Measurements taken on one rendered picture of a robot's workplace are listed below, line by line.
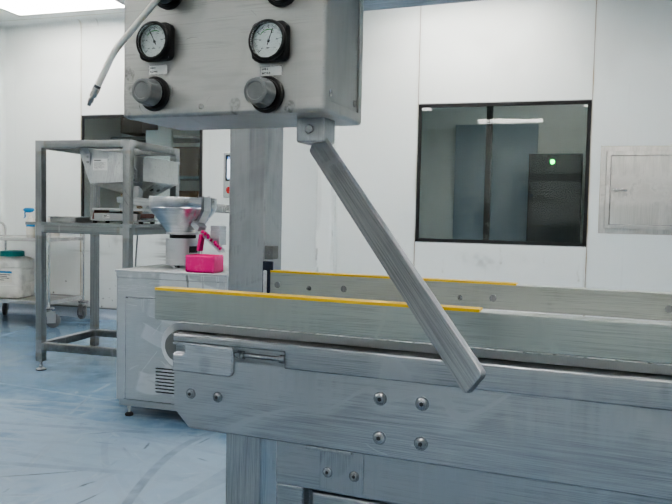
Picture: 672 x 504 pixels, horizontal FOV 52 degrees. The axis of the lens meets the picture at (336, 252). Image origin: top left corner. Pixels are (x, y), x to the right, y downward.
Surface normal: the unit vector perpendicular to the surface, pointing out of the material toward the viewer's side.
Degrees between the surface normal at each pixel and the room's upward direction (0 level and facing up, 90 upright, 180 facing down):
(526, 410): 90
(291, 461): 90
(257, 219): 90
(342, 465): 90
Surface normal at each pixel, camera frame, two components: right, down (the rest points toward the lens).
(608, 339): -0.36, 0.04
